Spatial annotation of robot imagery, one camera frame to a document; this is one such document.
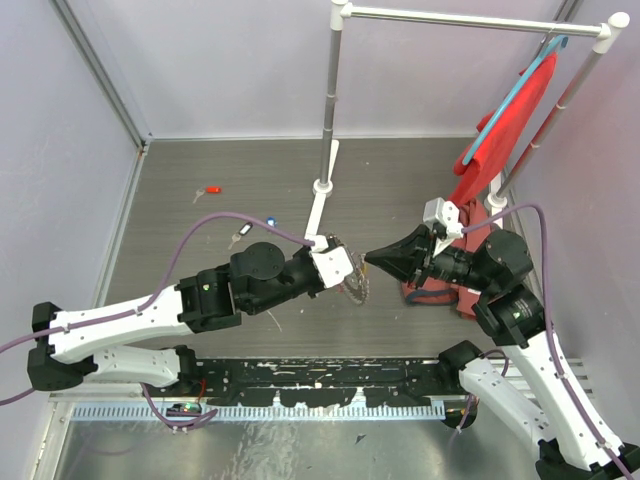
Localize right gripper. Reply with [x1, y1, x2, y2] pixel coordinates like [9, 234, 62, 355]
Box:
[364, 220, 494, 290]

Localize metal disc keyring organizer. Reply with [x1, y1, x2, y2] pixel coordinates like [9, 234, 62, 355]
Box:
[327, 232, 370, 306]

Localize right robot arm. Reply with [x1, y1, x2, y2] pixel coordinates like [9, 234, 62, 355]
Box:
[364, 198, 639, 479]

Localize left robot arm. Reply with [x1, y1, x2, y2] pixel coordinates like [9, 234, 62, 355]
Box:
[27, 238, 354, 396]

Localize key with black tag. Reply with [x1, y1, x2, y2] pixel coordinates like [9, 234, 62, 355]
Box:
[228, 222, 253, 250]

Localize red cloth on hanger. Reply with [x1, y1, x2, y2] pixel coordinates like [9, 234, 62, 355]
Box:
[448, 53, 558, 207]

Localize key with small red tag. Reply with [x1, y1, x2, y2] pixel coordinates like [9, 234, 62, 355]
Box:
[193, 186, 222, 204]

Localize blue clothes hanger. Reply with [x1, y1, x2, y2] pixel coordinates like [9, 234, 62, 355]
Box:
[462, 35, 568, 166]

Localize white clothes rack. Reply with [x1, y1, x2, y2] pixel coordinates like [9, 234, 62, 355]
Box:
[305, 1, 631, 237]

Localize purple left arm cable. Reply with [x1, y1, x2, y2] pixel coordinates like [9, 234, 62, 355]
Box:
[0, 211, 316, 455]

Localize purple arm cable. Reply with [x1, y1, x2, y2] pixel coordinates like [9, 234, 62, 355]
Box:
[0, 211, 316, 455]
[447, 202, 636, 480]

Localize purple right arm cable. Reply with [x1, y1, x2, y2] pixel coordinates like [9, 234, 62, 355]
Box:
[447, 202, 636, 480]

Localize white slotted cable duct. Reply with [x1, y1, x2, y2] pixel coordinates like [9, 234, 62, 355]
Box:
[71, 401, 446, 422]

